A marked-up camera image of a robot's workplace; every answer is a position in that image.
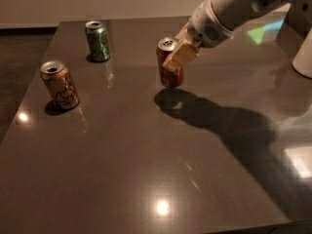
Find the orange La Croix can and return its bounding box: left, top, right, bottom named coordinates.
left=40, top=59, right=79, bottom=110

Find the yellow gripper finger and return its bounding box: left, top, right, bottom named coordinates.
left=175, top=23, right=195, bottom=45
left=163, top=40, right=199, bottom=72

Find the green soda can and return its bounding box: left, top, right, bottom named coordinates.
left=85, top=20, right=110, bottom=62

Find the red coke can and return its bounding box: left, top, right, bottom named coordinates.
left=156, top=37, right=184, bottom=88

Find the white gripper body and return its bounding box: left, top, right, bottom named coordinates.
left=187, top=0, right=233, bottom=48

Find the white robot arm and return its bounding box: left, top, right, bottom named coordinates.
left=163, top=0, right=312, bottom=72

